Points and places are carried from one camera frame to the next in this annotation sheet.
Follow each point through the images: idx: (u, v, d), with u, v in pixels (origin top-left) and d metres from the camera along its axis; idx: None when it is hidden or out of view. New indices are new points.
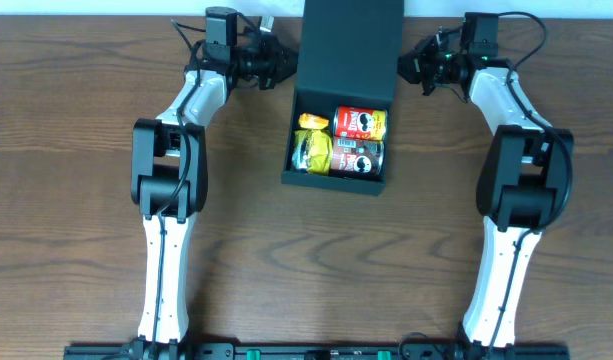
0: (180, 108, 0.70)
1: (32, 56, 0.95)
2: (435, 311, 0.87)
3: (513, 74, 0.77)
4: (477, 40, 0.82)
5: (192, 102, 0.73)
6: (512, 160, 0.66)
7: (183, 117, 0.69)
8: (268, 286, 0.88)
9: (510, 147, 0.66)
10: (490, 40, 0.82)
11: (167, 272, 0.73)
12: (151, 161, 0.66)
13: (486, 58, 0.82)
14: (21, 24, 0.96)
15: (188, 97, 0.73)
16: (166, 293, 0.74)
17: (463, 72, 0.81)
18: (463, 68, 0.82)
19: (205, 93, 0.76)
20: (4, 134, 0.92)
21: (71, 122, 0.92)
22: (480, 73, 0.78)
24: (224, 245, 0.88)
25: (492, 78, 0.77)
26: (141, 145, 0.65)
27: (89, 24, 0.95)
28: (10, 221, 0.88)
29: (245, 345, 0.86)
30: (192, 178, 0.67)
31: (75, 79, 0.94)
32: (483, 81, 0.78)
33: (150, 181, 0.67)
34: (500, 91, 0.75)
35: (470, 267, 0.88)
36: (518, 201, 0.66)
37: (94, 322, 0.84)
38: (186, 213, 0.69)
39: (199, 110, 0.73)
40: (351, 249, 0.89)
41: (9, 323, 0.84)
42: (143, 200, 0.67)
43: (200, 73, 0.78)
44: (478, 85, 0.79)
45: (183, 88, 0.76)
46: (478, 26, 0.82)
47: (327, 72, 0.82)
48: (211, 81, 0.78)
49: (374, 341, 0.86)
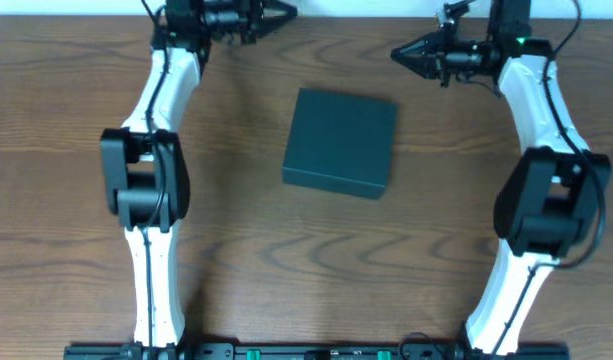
0: (149, 110, 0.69)
1: (40, 58, 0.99)
2: (436, 311, 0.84)
3: (551, 68, 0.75)
4: (508, 22, 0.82)
5: (161, 101, 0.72)
6: (539, 186, 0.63)
7: (151, 121, 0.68)
8: (269, 286, 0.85)
9: (538, 173, 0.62)
10: (522, 22, 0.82)
11: (156, 281, 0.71)
12: (122, 172, 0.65)
13: (523, 39, 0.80)
14: (32, 29, 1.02)
15: (156, 94, 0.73)
16: (156, 299, 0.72)
17: (494, 53, 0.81)
18: (493, 49, 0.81)
19: (175, 79, 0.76)
20: (9, 134, 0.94)
21: (74, 122, 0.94)
22: (514, 62, 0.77)
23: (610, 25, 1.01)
24: (224, 245, 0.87)
25: (527, 72, 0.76)
26: (109, 160, 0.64)
27: (97, 28, 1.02)
28: (12, 220, 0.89)
29: (245, 345, 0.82)
30: (169, 187, 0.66)
31: (78, 80, 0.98)
32: (516, 72, 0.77)
33: (127, 194, 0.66)
34: (533, 89, 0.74)
35: (472, 266, 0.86)
36: (539, 229, 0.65)
37: (92, 323, 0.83)
38: (168, 222, 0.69)
39: (169, 108, 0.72)
40: (351, 249, 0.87)
41: (6, 324, 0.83)
42: (122, 211, 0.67)
43: (169, 51, 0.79)
44: (508, 73, 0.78)
45: (151, 75, 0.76)
46: (508, 7, 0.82)
47: (324, 119, 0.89)
48: (182, 61, 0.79)
49: (375, 342, 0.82)
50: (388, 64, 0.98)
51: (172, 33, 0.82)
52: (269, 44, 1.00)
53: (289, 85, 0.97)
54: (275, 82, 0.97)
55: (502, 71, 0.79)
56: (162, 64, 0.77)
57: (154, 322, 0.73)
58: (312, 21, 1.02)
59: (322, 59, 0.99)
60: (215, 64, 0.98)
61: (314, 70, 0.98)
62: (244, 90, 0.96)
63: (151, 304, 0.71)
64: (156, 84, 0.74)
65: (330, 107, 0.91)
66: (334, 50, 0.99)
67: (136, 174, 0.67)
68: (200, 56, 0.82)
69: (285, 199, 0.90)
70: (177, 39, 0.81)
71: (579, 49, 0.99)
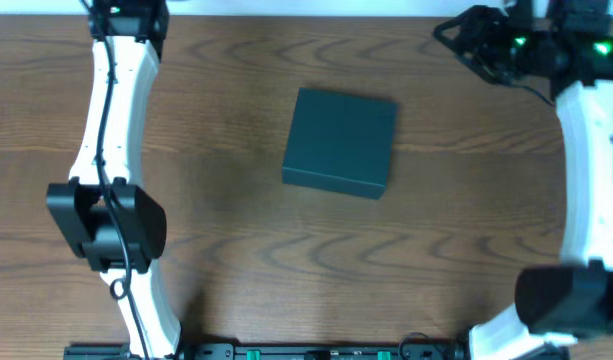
0: (97, 154, 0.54)
1: (39, 58, 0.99)
2: (435, 311, 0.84)
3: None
4: (580, 8, 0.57)
5: (112, 134, 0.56)
6: (577, 304, 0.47)
7: (102, 166, 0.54)
8: (269, 286, 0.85)
9: (582, 294, 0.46)
10: (600, 10, 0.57)
11: (143, 313, 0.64)
12: (81, 228, 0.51)
13: (602, 48, 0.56)
14: (31, 28, 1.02)
15: (104, 124, 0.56)
16: (145, 327, 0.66)
17: (560, 59, 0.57)
18: (560, 53, 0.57)
19: (127, 93, 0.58)
20: (9, 134, 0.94)
21: (73, 122, 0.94)
22: (584, 92, 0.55)
23: None
24: (224, 245, 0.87)
25: (595, 116, 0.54)
26: (58, 217, 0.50)
27: None
28: (12, 220, 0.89)
29: (245, 345, 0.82)
30: (140, 239, 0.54)
31: (77, 79, 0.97)
32: (579, 111, 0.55)
33: (92, 244, 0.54)
34: (600, 147, 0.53)
35: (472, 267, 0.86)
36: (561, 327, 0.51)
37: (93, 323, 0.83)
38: (144, 264, 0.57)
39: (125, 141, 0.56)
40: (351, 249, 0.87)
41: (7, 325, 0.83)
42: (90, 258, 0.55)
43: (109, 43, 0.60)
44: (571, 101, 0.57)
45: (94, 90, 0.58)
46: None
47: (324, 118, 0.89)
48: (129, 64, 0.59)
49: (375, 342, 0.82)
50: (388, 64, 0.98)
51: (111, 7, 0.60)
52: (269, 43, 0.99)
53: (289, 85, 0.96)
54: (275, 81, 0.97)
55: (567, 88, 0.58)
56: (106, 69, 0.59)
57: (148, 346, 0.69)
58: (312, 20, 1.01)
59: (322, 58, 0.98)
60: (214, 63, 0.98)
61: (315, 70, 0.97)
62: (244, 89, 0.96)
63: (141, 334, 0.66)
64: (102, 107, 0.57)
65: (329, 105, 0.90)
66: (334, 49, 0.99)
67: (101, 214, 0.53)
68: (154, 31, 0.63)
69: (285, 199, 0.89)
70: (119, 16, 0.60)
71: None
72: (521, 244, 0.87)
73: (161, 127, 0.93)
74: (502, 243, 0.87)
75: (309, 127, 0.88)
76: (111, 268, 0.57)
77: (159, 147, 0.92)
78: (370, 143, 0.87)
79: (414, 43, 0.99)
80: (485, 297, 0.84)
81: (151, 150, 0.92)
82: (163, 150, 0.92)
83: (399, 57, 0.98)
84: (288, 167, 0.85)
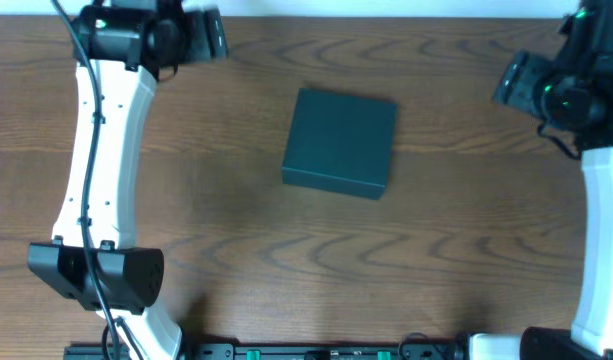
0: (84, 215, 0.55)
1: (39, 58, 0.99)
2: (435, 311, 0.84)
3: None
4: None
5: (98, 188, 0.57)
6: None
7: (88, 227, 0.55)
8: (268, 287, 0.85)
9: None
10: None
11: (141, 336, 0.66)
12: (68, 286, 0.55)
13: None
14: (30, 28, 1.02)
15: (88, 174, 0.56)
16: (138, 337, 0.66)
17: (595, 109, 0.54)
18: (596, 104, 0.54)
19: (114, 132, 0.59)
20: (9, 134, 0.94)
21: (73, 122, 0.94)
22: None
23: None
24: (225, 246, 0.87)
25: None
26: (45, 277, 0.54)
27: None
28: (12, 220, 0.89)
29: (246, 345, 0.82)
30: (125, 295, 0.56)
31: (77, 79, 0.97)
32: (607, 182, 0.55)
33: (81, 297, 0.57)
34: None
35: (472, 267, 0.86)
36: None
37: (93, 323, 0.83)
38: (138, 308, 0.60)
39: (114, 197, 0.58)
40: (352, 249, 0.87)
41: (8, 325, 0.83)
42: (84, 304, 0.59)
43: (95, 69, 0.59)
44: (600, 159, 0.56)
45: (81, 126, 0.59)
46: (610, 25, 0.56)
47: (324, 120, 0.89)
48: (119, 99, 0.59)
49: (375, 342, 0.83)
50: (388, 64, 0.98)
51: (97, 20, 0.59)
52: (269, 44, 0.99)
53: (289, 85, 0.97)
54: (275, 82, 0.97)
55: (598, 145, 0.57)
56: (90, 102, 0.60)
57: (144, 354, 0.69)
58: (312, 21, 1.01)
59: (322, 58, 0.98)
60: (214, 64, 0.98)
61: (315, 70, 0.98)
62: (245, 90, 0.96)
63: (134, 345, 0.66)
64: (89, 150, 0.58)
65: (330, 106, 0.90)
66: (334, 50, 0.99)
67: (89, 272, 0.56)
68: (146, 45, 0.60)
69: (285, 200, 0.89)
70: (108, 26, 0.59)
71: None
72: (521, 244, 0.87)
73: (161, 127, 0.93)
74: (502, 243, 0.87)
75: (309, 128, 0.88)
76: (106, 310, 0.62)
77: (160, 147, 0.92)
78: (369, 145, 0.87)
79: (414, 43, 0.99)
80: (485, 296, 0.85)
81: (151, 151, 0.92)
82: (163, 151, 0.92)
83: (400, 57, 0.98)
84: (289, 168, 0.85)
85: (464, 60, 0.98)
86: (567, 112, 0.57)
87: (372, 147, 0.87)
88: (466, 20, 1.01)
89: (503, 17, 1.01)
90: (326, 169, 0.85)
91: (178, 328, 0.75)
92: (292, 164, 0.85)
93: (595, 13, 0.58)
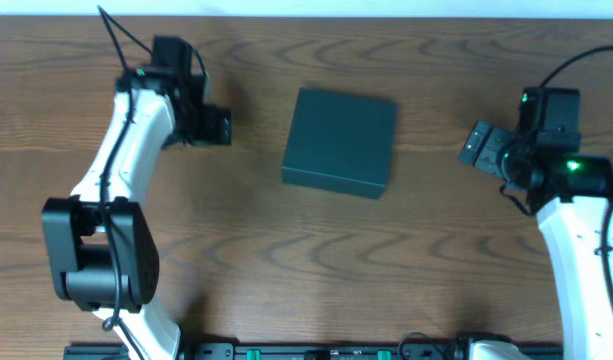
0: (104, 173, 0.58)
1: (40, 58, 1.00)
2: (435, 311, 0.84)
3: (611, 231, 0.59)
4: (549, 127, 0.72)
5: (120, 160, 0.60)
6: None
7: (106, 186, 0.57)
8: (268, 286, 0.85)
9: None
10: (567, 129, 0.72)
11: (141, 337, 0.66)
12: (71, 248, 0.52)
13: (575, 169, 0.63)
14: (31, 29, 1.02)
15: (116, 150, 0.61)
16: (137, 337, 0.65)
17: (535, 176, 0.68)
18: (536, 172, 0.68)
19: (141, 131, 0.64)
20: (9, 134, 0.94)
21: (74, 123, 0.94)
22: (560, 205, 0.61)
23: (611, 24, 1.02)
24: (225, 245, 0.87)
25: (567, 232, 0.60)
26: (51, 233, 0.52)
27: (96, 28, 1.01)
28: (11, 220, 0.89)
29: (245, 345, 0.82)
30: (130, 272, 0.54)
31: (77, 80, 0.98)
32: (559, 228, 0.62)
33: (77, 275, 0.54)
34: (577, 261, 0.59)
35: (471, 267, 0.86)
36: None
37: (93, 322, 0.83)
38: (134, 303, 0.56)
39: (131, 168, 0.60)
40: (351, 249, 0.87)
41: (8, 324, 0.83)
42: (78, 297, 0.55)
43: (134, 94, 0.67)
44: (551, 214, 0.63)
45: (112, 127, 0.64)
46: (548, 108, 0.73)
47: (324, 120, 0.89)
48: (147, 108, 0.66)
49: (375, 341, 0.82)
50: (388, 64, 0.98)
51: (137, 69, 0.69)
52: (270, 44, 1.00)
53: (289, 85, 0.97)
54: (276, 82, 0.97)
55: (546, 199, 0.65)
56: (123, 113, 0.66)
57: (144, 355, 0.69)
58: (312, 21, 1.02)
59: (322, 58, 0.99)
60: (214, 64, 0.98)
61: (315, 71, 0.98)
62: (245, 90, 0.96)
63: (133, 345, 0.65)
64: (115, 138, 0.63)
65: (330, 106, 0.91)
66: (334, 50, 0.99)
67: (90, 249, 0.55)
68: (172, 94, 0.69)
69: (285, 199, 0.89)
70: (147, 76, 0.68)
71: (577, 49, 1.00)
72: (521, 244, 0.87)
73: None
74: (502, 242, 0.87)
75: (309, 128, 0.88)
76: (101, 307, 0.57)
77: None
78: (370, 145, 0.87)
79: (413, 43, 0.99)
80: (485, 296, 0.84)
81: None
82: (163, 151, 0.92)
83: (400, 57, 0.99)
84: (289, 168, 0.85)
85: (463, 60, 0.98)
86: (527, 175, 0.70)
87: (373, 146, 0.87)
88: (466, 20, 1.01)
89: (502, 18, 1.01)
90: (326, 169, 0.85)
91: (175, 326, 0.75)
92: (292, 164, 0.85)
93: (535, 99, 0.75)
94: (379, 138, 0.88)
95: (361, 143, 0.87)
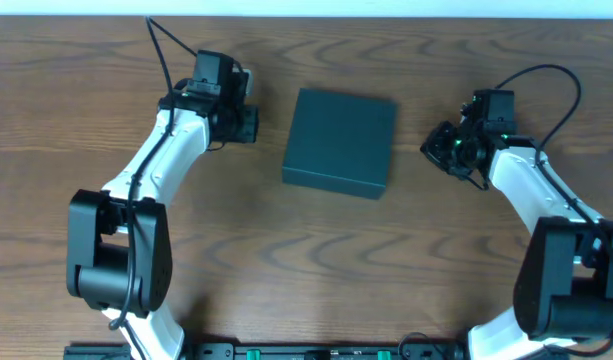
0: (137, 174, 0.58)
1: (40, 58, 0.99)
2: (435, 311, 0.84)
3: (543, 154, 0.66)
4: (492, 118, 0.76)
5: (154, 165, 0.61)
6: (557, 262, 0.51)
7: (137, 185, 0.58)
8: (269, 286, 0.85)
9: (555, 246, 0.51)
10: (506, 118, 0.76)
11: (144, 337, 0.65)
12: (90, 242, 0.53)
13: (507, 136, 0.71)
14: (30, 28, 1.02)
15: (151, 156, 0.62)
16: (141, 338, 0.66)
17: (480, 152, 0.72)
18: (480, 148, 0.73)
19: (179, 143, 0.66)
20: (9, 134, 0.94)
21: (73, 122, 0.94)
22: (500, 152, 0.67)
23: (610, 25, 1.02)
24: (225, 245, 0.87)
25: (518, 159, 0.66)
26: (77, 225, 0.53)
27: (96, 28, 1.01)
28: (11, 220, 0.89)
29: (246, 345, 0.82)
30: (143, 274, 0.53)
31: (77, 80, 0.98)
32: (506, 167, 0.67)
33: (90, 270, 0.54)
34: (528, 172, 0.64)
35: (471, 267, 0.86)
36: (573, 316, 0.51)
37: (93, 322, 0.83)
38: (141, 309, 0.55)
39: (163, 174, 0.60)
40: (352, 249, 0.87)
41: (8, 324, 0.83)
42: (87, 294, 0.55)
43: (176, 113, 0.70)
44: (497, 165, 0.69)
45: (151, 137, 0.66)
46: (492, 104, 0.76)
47: (325, 119, 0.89)
48: (187, 125, 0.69)
49: (375, 341, 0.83)
50: (388, 64, 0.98)
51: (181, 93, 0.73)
52: (270, 44, 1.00)
53: (289, 86, 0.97)
54: (276, 82, 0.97)
55: (491, 164, 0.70)
56: (164, 125, 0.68)
57: (145, 355, 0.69)
58: (312, 21, 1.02)
59: (322, 59, 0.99)
60: None
61: (315, 71, 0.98)
62: None
63: (137, 345, 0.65)
64: (151, 148, 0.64)
65: (331, 106, 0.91)
66: (334, 50, 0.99)
67: (110, 249, 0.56)
68: (210, 122, 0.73)
69: (285, 200, 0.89)
70: (190, 101, 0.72)
71: (578, 50, 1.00)
72: (521, 244, 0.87)
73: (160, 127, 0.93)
74: (502, 242, 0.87)
75: (309, 128, 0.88)
76: (109, 308, 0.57)
77: None
78: (373, 146, 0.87)
79: (414, 43, 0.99)
80: (485, 296, 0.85)
81: None
82: None
83: (401, 57, 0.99)
84: (288, 166, 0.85)
85: (463, 60, 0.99)
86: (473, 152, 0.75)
87: (375, 147, 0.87)
88: (466, 20, 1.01)
89: (502, 19, 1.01)
90: (328, 168, 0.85)
91: (180, 329, 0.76)
92: (291, 163, 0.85)
93: (481, 98, 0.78)
94: (381, 139, 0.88)
95: (363, 144, 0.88)
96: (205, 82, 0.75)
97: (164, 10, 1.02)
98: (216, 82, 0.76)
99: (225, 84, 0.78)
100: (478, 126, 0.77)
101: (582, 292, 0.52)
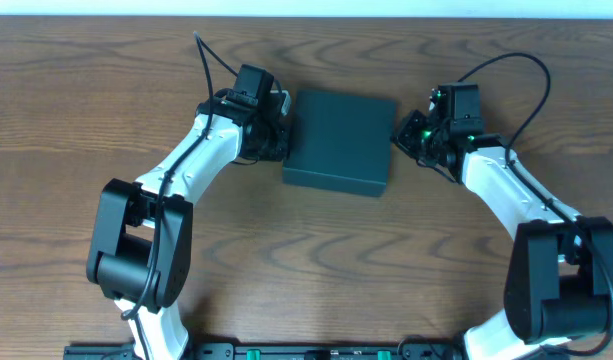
0: (170, 171, 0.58)
1: (40, 58, 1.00)
2: (435, 312, 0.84)
3: (511, 153, 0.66)
4: (458, 116, 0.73)
5: (188, 164, 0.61)
6: (547, 265, 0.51)
7: (170, 181, 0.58)
8: (268, 286, 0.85)
9: (544, 250, 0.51)
10: (473, 114, 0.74)
11: (150, 334, 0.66)
12: (115, 231, 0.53)
13: (473, 137, 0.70)
14: (30, 29, 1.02)
15: (185, 156, 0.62)
16: (147, 335, 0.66)
17: (450, 157, 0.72)
18: (449, 152, 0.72)
19: (212, 147, 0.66)
20: (9, 134, 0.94)
21: (73, 122, 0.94)
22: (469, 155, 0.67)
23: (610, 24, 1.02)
24: (225, 245, 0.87)
25: (488, 161, 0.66)
26: (105, 212, 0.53)
27: (96, 28, 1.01)
28: (10, 220, 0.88)
29: (246, 345, 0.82)
30: (161, 268, 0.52)
31: (77, 80, 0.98)
32: (478, 170, 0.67)
33: (111, 259, 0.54)
34: (500, 173, 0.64)
35: (471, 267, 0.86)
36: (568, 318, 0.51)
37: (93, 323, 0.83)
38: (155, 305, 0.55)
39: (195, 174, 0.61)
40: (352, 249, 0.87)
41: (8, 324, 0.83)
42: (105, 282, 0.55)
43: (214, 120, 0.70)
44: (468, 167, 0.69)
45: (187, 138, 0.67)
46: (456, 102, 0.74)
47: (323, 119, 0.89)
48: (224, 134, 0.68)
49: (375, 342, 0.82)
50: (388, 65, 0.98)
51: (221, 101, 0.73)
52: (270, 44, 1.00)
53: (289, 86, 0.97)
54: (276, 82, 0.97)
55: (462, 167, 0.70)
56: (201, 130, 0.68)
57: (150, 353, 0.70)
58: (313, 21, 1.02)
59: (323, 58, 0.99)
60: (214, 64, 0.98)
61: (315, 70, 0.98)
62: None
63: (144, 342, 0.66)
64: (181, 148, 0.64)
65: (327, 105, 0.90)
66: (335, 50, 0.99)
67: (132, 240, 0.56)
68: (245, 134, 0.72)
69: (285, 200, 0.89)
70: (228, 110, 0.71)
71: (578, 49, 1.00)
72: None
73: (161, 127, 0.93)
74: (502, 242, 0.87)
75: (305, 129, 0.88)
76: (123, 297, 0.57)
77: (159, 147, 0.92)
78: (373, 145, 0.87)
79: (414, 43, 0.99)
80: (485, 296, 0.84)
81: (151, 150, 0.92)
82: (163, 150, 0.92)
83: (400, 57, 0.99)
84: (288, 166, 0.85)
85: (463, 59, 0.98)
86: (443, 155, 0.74)
87: (376, 146, 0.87)
88: (466, 20, 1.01)
89: (502, 18, 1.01)
90: (331, 167, 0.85)
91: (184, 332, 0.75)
92: (291, 163, 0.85)
93: (446, 95, 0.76)
94: (381, 138, 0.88)
95: (363, 143, 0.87)
96: (243, 93, 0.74)
97: (163, 10, 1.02)
98: (254, 94, 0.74)
99: (263, 97, 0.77)
100: (445, 125, 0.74)
101: (571, 288, 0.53)
